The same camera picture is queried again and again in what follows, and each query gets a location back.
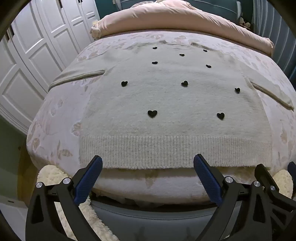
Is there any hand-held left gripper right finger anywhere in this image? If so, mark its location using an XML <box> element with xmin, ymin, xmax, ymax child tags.
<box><xmin>193</xmin><ymin>153</ymin><xmax>271</xmax><ymax>241</ymax></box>

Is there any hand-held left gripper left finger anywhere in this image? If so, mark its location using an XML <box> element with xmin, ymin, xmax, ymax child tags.
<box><xmin>25</xmin><ymin>155</ymin><xmax>103</xmax><ymax>241</ymax></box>

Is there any white sweater with black hearts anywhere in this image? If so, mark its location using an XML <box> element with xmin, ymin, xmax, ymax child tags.
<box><xmin>48</xmin><ymin>40</ymin><xmax>295</xmax><ymax>169</ymax></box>

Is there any fluffy cream rug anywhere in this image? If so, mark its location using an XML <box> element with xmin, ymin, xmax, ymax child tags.
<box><xmin>37</xmin><ymin>164</ymin><xmax>292</xmax><ymax>241</ymax></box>

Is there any white panelled wardrobe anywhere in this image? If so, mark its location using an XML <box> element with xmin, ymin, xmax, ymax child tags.
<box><xmin>0</xmin><ymin>0</ymin><xmax>100</xmax><ymax>136</ymax></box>

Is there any blue striped curtain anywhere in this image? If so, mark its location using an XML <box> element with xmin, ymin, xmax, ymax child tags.
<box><xmin>252</xmin><ymin>0</ymin><xmax>296</xmax><ymax>81</ymax></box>

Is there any small plush toy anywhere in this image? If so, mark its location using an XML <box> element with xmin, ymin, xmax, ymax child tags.
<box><xmin>238</xmin><ymin>16</ymin><xmax>251</xmax><ymax>29</ymax></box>

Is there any pink duvet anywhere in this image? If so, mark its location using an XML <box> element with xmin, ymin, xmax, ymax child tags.
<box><xmin>90</xmin><ymin>0</ymin><xmax>274</xmax><ymax>56</ymax></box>

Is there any teal upholstered headboard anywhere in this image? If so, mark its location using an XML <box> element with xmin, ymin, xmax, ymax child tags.
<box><xmin>192</xmin><ymin>0</ymin><xmax>243</xmax><ymax>24</ymax></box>

